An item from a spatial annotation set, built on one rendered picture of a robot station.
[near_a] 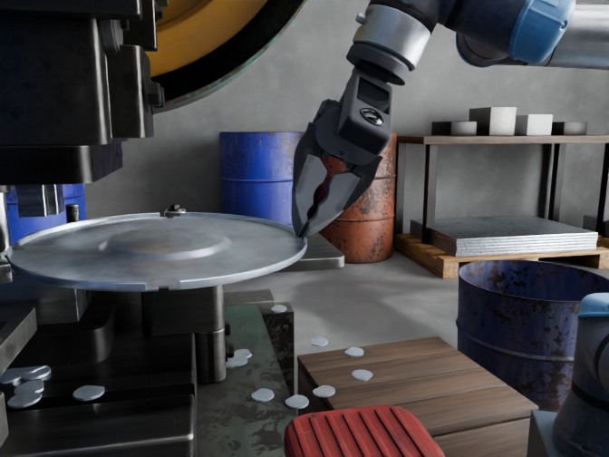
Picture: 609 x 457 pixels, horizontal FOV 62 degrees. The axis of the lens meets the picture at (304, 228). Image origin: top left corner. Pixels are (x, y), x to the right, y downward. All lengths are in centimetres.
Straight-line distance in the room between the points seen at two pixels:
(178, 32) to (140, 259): 48
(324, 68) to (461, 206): 159
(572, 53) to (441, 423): 69
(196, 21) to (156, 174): 303
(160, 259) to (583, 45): 54
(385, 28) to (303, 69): 339
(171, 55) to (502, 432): 93
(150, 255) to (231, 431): 17
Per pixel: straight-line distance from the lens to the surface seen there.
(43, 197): 54
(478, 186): 449
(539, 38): 59
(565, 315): 146
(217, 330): 53
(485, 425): 114
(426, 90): 424
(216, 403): 52
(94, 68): 47
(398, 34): 56
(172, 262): 48
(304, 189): 55
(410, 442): 26
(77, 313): 50
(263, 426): 49
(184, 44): 88
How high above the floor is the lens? 90
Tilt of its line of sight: 11 degrees down
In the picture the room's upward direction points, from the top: straight up
